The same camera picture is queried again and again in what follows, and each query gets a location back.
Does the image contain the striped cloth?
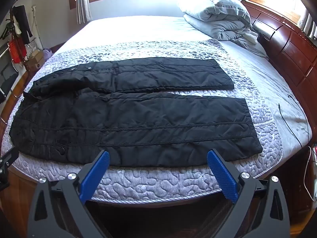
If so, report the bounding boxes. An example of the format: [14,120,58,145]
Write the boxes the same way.
[24,41,38,55]

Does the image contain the dark wooden headboard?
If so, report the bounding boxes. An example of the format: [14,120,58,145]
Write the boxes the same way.
[241,0,317,139]

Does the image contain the folded grey comforter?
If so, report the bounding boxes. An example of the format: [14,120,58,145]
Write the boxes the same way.
[183,13,269,60]

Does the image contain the cardboard box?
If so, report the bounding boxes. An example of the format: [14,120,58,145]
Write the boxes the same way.
[26,50,45,71]

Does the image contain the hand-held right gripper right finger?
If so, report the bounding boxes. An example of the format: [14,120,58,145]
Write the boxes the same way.
[207,149,290,238]

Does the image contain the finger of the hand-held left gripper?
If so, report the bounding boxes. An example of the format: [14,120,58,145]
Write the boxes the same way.
[0,147,19,191]

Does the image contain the black metal-framed chair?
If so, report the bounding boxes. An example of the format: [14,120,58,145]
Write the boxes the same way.
[0,52,20,100]

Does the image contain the wooden coat rack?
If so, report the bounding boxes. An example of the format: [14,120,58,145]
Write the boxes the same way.
[6,5,31,67]

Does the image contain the black pants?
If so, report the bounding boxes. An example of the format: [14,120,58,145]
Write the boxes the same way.
[9,57,263,168]

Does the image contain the grey quilted bed pad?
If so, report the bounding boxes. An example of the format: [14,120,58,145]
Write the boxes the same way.
[1,39,284,202]

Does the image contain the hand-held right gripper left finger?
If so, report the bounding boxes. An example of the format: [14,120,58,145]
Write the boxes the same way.
[27,150,111,238]

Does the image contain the black hanging jacket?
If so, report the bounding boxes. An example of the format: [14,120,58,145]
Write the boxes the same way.
[12,5,33,38]

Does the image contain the pale curtain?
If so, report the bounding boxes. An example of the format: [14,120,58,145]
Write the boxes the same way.
[75,0,93,25]
[298,9,317,40]

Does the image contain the red hanging garment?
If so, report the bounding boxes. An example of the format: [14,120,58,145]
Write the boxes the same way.
[9,39,27,64]

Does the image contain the black cable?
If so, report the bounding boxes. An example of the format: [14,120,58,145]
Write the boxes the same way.
[277,94,310,147]

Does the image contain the white cable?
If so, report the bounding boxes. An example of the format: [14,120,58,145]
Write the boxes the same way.
[300,146,317,201]

